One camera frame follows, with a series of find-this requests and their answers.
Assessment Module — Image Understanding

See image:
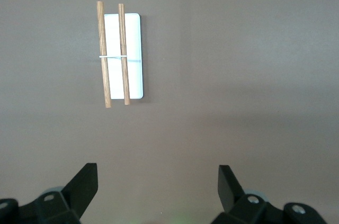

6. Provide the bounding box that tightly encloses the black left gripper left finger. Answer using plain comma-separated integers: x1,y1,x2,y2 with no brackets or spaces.
0,163,99,224

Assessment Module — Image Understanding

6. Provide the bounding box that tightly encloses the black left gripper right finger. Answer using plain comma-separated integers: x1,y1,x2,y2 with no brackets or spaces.
210,165,328,224

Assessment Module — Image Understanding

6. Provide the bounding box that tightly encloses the white rack with wooden bars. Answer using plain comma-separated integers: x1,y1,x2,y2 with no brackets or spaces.
96,1,145,109

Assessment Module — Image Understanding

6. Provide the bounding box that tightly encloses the brown table mat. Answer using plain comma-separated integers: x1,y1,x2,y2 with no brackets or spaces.
0,0,339,224

